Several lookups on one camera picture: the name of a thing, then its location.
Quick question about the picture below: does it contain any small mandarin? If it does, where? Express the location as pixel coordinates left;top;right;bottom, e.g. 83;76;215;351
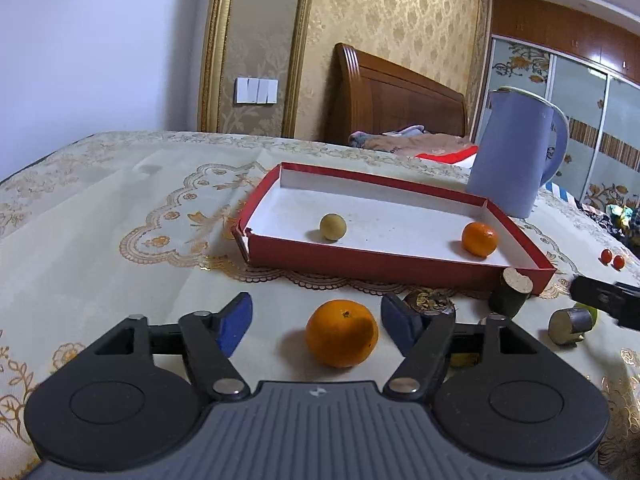
461;222;500;259

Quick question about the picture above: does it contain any white wall light switch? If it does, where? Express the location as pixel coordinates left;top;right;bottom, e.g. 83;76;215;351
236;77;279;105

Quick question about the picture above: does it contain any large orange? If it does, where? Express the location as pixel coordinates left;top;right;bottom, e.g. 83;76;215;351
305;299;379;369

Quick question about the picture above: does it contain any striped cloth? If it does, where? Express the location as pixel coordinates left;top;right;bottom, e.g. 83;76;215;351
544;182;577;202

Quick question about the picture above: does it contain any red cardboard box tray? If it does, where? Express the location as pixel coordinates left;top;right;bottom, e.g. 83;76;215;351
234;162;557;296

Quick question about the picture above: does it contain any colourful clothing pile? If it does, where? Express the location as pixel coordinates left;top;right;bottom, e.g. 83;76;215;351
575;199;640;252

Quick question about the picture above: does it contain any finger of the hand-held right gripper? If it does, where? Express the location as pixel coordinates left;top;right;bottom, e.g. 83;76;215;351
570;275;640;331

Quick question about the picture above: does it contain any round yellow longan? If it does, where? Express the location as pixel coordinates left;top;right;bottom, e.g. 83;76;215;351
319;213;347;241

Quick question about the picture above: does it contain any dark round fruit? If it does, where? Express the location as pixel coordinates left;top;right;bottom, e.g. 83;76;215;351
404;288;457;317

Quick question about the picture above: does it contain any dark sugarcane piece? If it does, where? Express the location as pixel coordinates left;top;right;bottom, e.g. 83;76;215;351
548;306;593;347
488;267;534;318

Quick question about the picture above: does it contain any wooden bed headboard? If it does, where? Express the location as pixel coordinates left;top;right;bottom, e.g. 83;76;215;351
325;42;469;143

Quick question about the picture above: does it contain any light blue electric kettle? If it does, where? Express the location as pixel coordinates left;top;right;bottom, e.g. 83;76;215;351
465;86;571;219

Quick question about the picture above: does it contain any gold wall panel frame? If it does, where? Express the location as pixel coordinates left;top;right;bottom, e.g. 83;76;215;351
198;0;316;138

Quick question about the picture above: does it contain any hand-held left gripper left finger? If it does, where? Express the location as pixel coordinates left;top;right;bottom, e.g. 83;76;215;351
85;292;254;402

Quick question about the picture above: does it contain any red cloth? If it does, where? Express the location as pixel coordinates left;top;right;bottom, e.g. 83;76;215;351
417;146;480;166

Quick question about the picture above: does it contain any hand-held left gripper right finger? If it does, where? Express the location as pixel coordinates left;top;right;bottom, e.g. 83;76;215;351
381;294;548;402

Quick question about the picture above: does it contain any brown bedding pile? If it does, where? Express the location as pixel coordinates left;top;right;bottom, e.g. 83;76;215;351
348;125;480;158

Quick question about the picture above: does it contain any wardrobe with floral doors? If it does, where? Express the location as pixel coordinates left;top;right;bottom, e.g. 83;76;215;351
487;0;640;211

